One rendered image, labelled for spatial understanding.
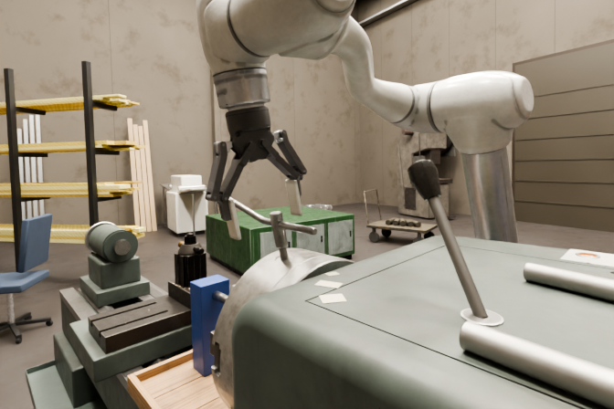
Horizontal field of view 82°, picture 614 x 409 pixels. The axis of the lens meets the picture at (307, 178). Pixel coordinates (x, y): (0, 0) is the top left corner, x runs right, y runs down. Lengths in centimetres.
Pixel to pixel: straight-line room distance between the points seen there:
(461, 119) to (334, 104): 1086
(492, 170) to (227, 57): 65
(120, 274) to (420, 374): 147
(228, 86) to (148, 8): 934
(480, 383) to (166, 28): 974
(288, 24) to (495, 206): 69
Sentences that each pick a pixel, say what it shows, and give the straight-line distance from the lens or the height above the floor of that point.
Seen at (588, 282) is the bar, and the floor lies 127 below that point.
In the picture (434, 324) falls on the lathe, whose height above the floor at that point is 126.
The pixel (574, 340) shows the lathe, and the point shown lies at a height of 125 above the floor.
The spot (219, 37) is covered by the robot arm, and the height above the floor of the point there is 159.
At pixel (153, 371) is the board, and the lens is 106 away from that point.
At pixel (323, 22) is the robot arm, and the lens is 46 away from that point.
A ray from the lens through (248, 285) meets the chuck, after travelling 62.
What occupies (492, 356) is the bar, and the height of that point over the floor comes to 126.
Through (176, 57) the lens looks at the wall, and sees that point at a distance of 968.
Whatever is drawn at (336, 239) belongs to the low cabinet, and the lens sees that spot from 492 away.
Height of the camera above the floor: 140
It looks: 3 degrees down
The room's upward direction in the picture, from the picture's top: 1 degrees counter-clockwise
